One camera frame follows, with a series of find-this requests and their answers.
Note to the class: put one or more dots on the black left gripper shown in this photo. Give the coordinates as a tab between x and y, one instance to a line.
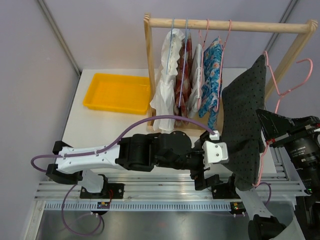
201	182

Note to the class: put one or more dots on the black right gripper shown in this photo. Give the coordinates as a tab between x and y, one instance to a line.
277	128

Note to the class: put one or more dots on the grey polka dot skirt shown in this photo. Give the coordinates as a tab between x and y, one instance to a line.
242	131

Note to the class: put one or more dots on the blue floral skirt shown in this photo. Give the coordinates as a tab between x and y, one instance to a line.
211	88

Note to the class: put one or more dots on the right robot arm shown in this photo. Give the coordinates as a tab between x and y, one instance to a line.
264	226

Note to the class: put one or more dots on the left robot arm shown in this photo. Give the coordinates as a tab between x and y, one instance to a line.
140	153

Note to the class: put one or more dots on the white ruffled skirt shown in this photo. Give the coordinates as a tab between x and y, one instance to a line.
163	101

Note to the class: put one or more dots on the red plaid skirt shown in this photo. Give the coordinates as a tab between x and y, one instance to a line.
187	85

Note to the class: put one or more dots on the wooden clothes rack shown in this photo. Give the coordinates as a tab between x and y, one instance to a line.
303	31

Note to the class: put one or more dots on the yellow plastic tray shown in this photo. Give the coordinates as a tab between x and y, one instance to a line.
118	93

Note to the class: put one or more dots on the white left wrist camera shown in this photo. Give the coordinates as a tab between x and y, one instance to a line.
215	151

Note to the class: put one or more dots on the aluminium mounting rail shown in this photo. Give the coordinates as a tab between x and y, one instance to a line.
158	205

